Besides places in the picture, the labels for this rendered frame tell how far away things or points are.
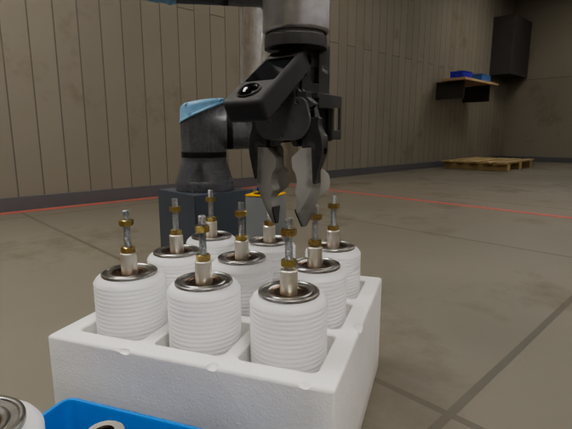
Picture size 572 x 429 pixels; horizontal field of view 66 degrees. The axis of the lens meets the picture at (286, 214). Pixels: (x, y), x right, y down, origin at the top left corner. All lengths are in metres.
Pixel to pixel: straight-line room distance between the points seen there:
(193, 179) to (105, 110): 2.12
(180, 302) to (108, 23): 2.84
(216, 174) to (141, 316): 0.56
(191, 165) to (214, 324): 0.62
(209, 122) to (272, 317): 0.69
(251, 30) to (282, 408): 0.78
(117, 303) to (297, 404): 0.27
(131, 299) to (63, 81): 2.58
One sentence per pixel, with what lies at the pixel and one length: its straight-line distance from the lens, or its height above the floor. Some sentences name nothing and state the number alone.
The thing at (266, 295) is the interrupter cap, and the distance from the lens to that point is 0.53.
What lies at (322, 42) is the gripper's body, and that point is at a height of 0.54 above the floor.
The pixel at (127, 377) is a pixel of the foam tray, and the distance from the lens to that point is 0.61.
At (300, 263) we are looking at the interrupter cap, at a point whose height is 0.25.
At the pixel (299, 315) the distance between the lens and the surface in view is 0.51.
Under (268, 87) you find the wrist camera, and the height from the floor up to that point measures 0.49.
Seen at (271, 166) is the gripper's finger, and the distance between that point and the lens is 0.51.
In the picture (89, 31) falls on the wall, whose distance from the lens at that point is 3.22.
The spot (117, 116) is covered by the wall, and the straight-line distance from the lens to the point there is 3.22.
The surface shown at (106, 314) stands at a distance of 0.64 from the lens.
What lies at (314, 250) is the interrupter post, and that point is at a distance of 0.63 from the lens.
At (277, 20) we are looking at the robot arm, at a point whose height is 0.56.
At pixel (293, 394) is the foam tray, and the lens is 0.51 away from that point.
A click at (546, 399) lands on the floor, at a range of 0.92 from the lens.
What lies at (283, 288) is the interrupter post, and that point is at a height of 0.26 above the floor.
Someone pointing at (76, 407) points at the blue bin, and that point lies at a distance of 0.64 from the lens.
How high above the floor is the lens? 0.44
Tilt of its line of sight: 10 degrees down
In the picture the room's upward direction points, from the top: straight up
